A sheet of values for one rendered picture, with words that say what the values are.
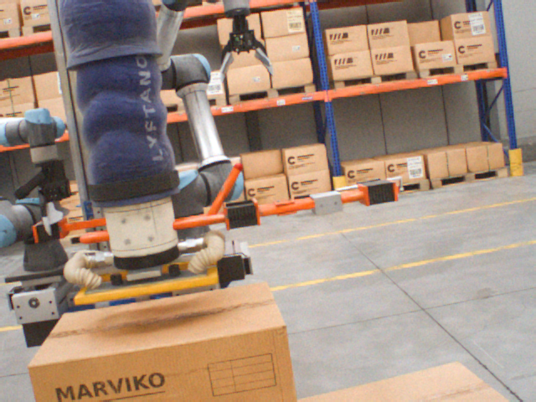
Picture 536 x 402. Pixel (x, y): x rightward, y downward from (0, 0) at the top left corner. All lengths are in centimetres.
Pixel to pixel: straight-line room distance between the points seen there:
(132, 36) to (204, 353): 74
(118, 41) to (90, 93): 14
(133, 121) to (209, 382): 62
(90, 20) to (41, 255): 89
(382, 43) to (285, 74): 147
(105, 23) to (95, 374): 80
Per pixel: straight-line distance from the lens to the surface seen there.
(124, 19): 145
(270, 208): 152
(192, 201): 197
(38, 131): 181
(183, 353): 142
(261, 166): 911
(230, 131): 989
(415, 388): 195
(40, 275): 203
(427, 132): 1047
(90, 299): 146
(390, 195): 157
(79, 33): 147
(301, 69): 870
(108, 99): 144
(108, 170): 145
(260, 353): 143
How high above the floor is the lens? 142
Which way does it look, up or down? 8 degrees down
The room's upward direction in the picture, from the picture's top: 9 degrees counter-clockwise
